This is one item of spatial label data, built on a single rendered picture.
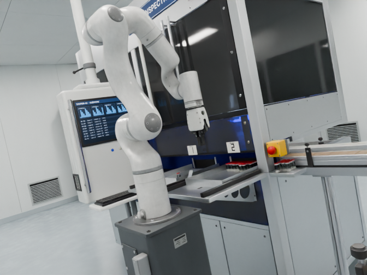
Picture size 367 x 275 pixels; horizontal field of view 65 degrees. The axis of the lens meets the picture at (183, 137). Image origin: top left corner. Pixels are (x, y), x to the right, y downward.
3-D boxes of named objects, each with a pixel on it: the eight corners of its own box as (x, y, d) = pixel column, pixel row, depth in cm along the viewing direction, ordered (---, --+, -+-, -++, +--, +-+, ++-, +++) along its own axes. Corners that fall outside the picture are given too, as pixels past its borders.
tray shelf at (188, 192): (188, 171, 202) (188, 168, 202) (275, 172, 148) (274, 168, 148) (128, 191, 173) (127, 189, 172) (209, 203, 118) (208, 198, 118)
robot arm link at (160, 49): (133, 54, 127) (175, 105, 140) (153, 41, 115) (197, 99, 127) (144, 42, 132) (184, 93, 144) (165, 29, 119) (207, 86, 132)
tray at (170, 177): (192, 168, 199) (191, 163, 198) (219, 168, 178) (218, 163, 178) (151, 182, 177) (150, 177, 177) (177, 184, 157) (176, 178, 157)
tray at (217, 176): (229, 168, 172) (228, 163, 172) (266, 168, 152) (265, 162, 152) (186, 185, 151) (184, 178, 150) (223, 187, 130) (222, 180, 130)
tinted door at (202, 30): (192, 119, 179) (173, 24, 176) (248, 107, 146) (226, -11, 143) (191, 119, 179) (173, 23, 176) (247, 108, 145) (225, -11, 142)
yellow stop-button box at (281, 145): (276, 154, 144) (273, 139, 144) (289, 153, 138) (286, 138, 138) (267, 157, 139) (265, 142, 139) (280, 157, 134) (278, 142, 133)
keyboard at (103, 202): (148, 186, 207) (147, 183, 207) (158, 187, 196) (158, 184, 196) (94, 204, 183) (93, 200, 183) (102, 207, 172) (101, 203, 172)
